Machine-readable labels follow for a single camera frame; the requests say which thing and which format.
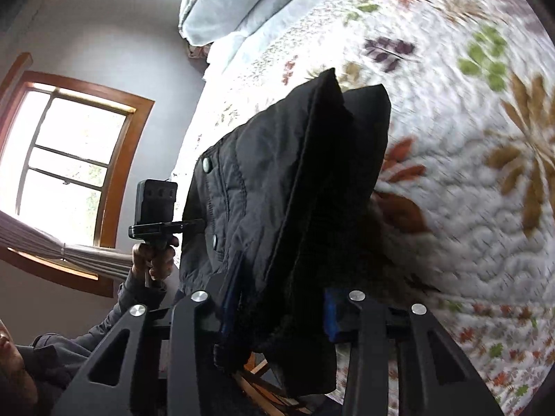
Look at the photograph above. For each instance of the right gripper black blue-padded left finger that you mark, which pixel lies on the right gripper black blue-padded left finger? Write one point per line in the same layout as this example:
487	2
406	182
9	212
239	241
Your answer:
160	362

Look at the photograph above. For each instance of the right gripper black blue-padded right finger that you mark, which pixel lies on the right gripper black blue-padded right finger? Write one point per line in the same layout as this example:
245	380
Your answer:
403	350

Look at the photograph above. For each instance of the black quilted pants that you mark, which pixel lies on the black quilted pants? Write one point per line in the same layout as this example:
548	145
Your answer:
284	198

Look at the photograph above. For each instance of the person's grey-sleeved left forearm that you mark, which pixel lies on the person's grey-sleeved left forearm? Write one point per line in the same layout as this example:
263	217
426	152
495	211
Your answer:
52	360

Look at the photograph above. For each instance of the person's left hand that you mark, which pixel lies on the person's left hand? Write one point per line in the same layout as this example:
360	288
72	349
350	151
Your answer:
156	264

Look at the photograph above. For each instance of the wooden framed side window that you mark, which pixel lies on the wooden framed side window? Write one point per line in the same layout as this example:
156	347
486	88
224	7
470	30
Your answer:
67	147

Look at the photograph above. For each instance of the striped grey curtain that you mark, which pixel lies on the striped grey curtain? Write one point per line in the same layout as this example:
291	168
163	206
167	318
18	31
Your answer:
23	238

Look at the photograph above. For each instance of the pile of clothes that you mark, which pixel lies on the pile of clothes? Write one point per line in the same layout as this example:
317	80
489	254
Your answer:
198	52

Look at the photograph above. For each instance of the floral quilted bedspread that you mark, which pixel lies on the floral quilted bedspread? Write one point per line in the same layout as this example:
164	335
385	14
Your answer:
468	183

